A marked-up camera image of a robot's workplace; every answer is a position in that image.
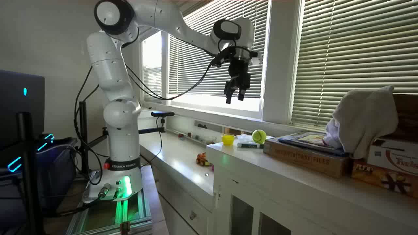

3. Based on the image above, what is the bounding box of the low white counter cabinet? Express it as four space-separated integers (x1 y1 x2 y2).
137 130 218 235

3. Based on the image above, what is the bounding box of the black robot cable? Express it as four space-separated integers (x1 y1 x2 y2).
118 38 220 102
123 60 184 102

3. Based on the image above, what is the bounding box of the yellow-green tennis ball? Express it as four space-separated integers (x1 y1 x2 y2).
251 128 268 147

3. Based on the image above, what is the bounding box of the black stereo camera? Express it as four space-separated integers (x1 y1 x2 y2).
150 110 176 119

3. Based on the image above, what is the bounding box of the black monitor panel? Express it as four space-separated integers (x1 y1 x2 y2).
0 70 47 152

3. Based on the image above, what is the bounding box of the black base cable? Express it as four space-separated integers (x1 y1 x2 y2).
72 64 107 188

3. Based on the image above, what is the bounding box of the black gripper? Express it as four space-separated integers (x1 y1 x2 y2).
223 58 253 106

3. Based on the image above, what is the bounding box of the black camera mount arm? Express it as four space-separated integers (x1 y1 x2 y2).
86 117 167 149

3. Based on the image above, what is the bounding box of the orange tiger toy car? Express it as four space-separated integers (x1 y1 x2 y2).
195 152 214 170

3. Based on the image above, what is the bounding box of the brown patterned box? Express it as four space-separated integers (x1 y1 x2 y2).
350 158 418 201

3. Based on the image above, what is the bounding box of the black tripod pole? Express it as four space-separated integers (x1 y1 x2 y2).
16 111 46 235

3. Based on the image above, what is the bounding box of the white paper towel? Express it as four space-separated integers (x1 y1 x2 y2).
234 133 255 147

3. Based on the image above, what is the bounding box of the metal robot base platform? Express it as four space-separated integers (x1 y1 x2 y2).
64 187 154 235

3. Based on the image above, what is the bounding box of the small yellow cup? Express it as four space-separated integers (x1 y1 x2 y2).
220 133 236 148

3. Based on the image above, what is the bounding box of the dark computer case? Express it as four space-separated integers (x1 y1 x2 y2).
0 132 78 220

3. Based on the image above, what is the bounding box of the dark magazine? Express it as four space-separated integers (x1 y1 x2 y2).
277 132 350 158

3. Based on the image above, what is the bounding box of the brown wooden table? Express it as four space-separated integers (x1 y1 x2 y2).
43 165 170 235

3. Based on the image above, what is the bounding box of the tall white cabinet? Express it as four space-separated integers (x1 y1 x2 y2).
205 143 418 235

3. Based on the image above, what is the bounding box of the small brown orange object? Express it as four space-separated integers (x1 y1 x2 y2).
119 221 133 235

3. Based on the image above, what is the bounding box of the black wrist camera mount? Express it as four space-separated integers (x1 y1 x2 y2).
212 46 260 68

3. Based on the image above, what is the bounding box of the slatted window blind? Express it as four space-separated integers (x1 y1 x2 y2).
167 0 268 101
290 0 418 128

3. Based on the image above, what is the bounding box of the dark brown box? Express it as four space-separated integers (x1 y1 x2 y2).
391 93 418 143

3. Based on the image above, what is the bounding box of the white box red print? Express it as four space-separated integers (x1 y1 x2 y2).
366 136 418 177

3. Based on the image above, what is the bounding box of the green Expo marker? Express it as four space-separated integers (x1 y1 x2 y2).
236 143 265 150

